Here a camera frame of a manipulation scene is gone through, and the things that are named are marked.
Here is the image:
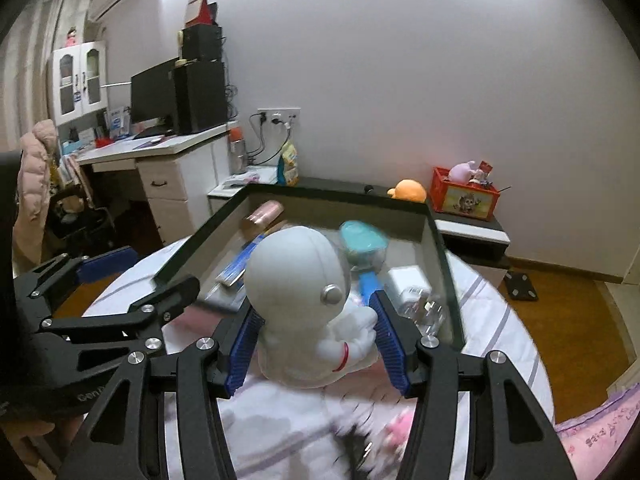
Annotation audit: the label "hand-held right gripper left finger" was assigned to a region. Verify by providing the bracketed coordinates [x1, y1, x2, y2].
[60, 305, 266, 480]

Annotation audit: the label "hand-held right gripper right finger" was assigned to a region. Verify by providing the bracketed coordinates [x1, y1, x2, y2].
[370, 290, 571, 480]

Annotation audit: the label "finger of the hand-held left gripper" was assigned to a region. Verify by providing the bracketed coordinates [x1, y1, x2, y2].
[14, 246, 141, 311]
[35, 275, 201, 356]

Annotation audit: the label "clear plastic bottle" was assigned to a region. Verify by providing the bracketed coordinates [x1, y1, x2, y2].
[402, 287, 448, 336]

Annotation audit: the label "dental flosser packet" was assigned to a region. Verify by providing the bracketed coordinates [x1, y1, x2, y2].
[197, 280, 251, 313]

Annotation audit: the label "blue highlighter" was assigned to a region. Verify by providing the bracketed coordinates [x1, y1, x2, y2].
[356, 267, 385, 308]

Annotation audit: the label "white charger adapter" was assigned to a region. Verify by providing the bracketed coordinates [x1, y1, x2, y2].
[387, 266, 432, 311]

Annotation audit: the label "white astronaut figure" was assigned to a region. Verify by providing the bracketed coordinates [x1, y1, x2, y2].
[242, 226, 381, 391]

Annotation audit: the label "teal heart-shaped box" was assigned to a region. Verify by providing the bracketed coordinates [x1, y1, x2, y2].
[339, 220, 390, 266]

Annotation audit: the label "rose gold jar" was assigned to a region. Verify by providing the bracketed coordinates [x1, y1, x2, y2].
[241, 200, 286, 233]

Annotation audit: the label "pink storage box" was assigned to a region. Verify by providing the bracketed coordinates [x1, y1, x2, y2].
[152, 180, 466, 351]

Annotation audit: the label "black chair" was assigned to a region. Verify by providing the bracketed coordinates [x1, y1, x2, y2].
[45, 180, 118, 251]

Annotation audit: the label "white desk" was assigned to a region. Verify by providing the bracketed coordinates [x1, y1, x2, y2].
[75, 122, 238, 248]

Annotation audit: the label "white side table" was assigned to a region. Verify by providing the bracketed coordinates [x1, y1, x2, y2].
[207, 165, 281, 211]

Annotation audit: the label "pink padded jacket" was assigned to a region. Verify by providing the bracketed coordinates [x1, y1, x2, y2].
[15, 119, 60, 221]

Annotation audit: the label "pink packet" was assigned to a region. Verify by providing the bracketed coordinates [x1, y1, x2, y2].
[222, 172, 261, 191]

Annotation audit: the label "blue box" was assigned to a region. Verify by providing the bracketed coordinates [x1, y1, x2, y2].
[105, 106, 132, 138]

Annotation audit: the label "black square plate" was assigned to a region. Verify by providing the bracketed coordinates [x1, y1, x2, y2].
[504, 270, 540, 302]

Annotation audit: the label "orange octopus plush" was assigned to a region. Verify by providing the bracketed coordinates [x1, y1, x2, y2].
[386, 179, 428, 203]

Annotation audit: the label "orange-capped water bottle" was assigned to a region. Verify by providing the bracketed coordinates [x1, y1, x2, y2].
[228, 127, 248, 175]

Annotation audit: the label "red toy crate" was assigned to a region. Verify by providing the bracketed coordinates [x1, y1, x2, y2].
[430, 166, 501, 222]

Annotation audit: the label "black monitor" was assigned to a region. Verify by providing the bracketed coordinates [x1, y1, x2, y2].
[130, 57, 178, 136]

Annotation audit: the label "yellow blue snack bag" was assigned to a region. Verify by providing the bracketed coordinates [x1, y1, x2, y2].
[276, 140, 300, 187]

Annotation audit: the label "white glass-door cabinet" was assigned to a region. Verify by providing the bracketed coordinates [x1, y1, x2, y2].
[47, 40, 108, 126]

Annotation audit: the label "pink plush toy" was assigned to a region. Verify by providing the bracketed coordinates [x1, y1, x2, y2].
[447, 161, 478, 184]

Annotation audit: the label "black computer tower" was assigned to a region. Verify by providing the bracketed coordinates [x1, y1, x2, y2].
[172, 60, 230, 136]

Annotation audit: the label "striped curtain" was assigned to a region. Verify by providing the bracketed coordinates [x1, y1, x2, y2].
[0, 0, 96, 151]

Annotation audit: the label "pink quilt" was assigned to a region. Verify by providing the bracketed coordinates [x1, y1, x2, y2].
[555, 385, 636, 480]

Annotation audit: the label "black speaker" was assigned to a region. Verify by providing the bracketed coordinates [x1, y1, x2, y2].
[181, 25, 223, 62]

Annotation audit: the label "red desk calendar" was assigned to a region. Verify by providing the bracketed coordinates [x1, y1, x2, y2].
[186, 0, 219, 28]

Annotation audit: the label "pink plush keychain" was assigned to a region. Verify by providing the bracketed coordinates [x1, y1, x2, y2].
[382, 410, 416, 453]

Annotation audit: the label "black power cables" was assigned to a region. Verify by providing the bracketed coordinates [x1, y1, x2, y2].
[247, 112, 293, 166]

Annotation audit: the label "white wall power outlet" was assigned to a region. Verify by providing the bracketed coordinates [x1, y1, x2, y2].
[256, 106, 302, 128]

